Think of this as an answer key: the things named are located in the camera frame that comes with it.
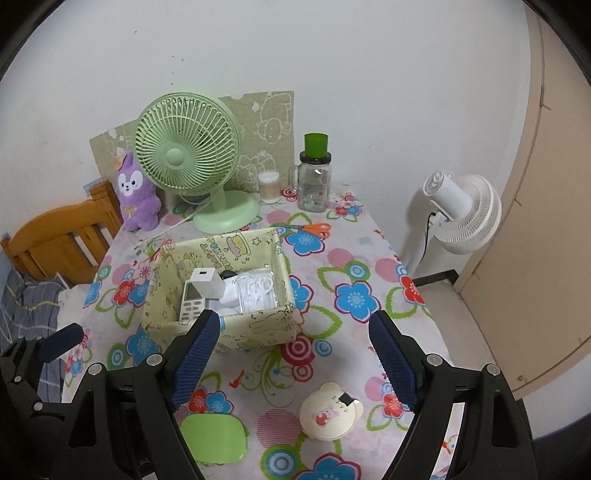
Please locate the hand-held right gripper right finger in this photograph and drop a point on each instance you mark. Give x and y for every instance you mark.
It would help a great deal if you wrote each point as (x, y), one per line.
(392, 360)

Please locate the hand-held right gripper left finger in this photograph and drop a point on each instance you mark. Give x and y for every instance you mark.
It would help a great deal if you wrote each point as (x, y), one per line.
(194, 360)

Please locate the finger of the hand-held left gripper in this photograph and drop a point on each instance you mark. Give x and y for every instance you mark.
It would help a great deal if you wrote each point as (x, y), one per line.
(60, 341)

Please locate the white remote control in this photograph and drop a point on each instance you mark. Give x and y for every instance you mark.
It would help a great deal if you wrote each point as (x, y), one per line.
(191, 304)

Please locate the cartoon printed storage box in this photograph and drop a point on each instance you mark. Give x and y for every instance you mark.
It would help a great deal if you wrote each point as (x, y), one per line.
(258, 327)

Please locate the white square power adapter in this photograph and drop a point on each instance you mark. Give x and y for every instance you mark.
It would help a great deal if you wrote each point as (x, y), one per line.
(205, 281)

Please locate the small black item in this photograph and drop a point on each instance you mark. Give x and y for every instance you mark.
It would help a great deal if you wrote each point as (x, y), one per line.
(227, 275)

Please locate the grey plaid bedding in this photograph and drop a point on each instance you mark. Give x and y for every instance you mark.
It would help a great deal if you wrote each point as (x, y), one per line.
(27, 300)

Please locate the cream bear compact mirror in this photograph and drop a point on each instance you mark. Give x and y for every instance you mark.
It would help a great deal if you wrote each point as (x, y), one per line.
(330, 410)

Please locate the wooden bed headboard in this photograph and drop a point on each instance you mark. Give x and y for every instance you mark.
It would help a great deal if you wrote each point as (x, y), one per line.
(51, 240)

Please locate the floral tablecloth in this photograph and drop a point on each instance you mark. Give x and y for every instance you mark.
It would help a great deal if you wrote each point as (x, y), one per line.
(332, 258)

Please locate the purple plush toy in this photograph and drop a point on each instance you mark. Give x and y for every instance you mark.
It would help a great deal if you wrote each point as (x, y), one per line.
(136, 198)

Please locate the white standing fan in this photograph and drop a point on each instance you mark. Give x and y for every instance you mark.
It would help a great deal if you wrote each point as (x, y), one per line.
(461, 207)

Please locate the glass jar mug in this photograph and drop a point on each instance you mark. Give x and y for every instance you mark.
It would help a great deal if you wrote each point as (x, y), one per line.
(314, 189)

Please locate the cotton swab jar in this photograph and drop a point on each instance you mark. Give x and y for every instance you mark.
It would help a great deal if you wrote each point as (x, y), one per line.
(269, 187)

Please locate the beige door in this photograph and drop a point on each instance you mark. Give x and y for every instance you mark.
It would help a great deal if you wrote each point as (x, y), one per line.
(545, 230)

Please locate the green desk fan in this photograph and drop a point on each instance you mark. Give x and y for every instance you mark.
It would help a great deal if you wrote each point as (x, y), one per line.
(184, 152)

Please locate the green plastic cup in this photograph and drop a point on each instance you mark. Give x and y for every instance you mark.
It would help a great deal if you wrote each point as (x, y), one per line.
(315, 143)

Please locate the cartoon patterned wall board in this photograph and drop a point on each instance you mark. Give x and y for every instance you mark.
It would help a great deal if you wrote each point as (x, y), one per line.
(268, 129)

